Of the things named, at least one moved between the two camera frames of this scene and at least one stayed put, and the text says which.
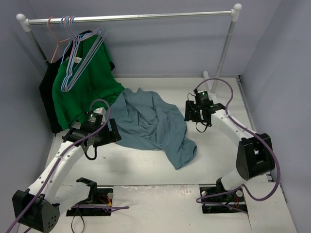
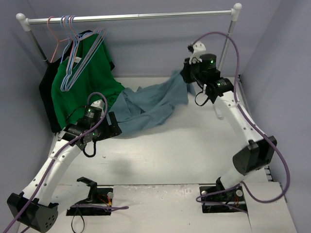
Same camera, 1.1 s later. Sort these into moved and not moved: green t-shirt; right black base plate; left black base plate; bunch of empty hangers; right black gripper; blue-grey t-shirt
Moved: right black gripper; blue-grey t-shirt
Not moved: left black base plate; green t-shirt; right black base plate; bunch of empty hangers
